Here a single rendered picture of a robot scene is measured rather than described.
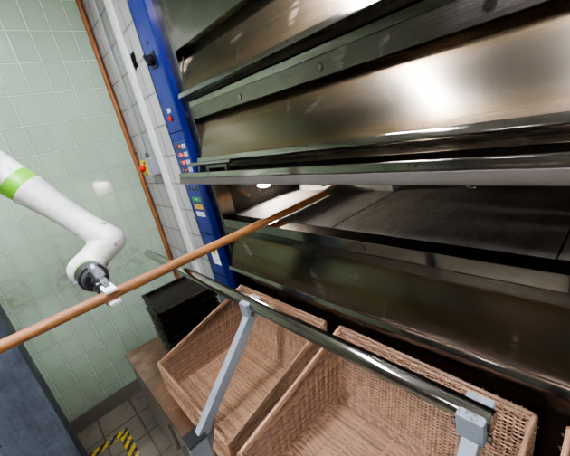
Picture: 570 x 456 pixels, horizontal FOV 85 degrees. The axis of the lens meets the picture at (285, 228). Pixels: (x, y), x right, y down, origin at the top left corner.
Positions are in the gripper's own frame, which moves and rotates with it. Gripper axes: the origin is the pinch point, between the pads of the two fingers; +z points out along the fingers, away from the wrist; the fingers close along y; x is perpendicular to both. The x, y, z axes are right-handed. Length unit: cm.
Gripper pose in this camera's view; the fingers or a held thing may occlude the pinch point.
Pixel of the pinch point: (110, 294)
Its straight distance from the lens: 102.1
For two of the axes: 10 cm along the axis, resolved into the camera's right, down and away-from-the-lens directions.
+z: 6.8, 1.0, -7.3
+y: 2.0, 9.3, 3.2
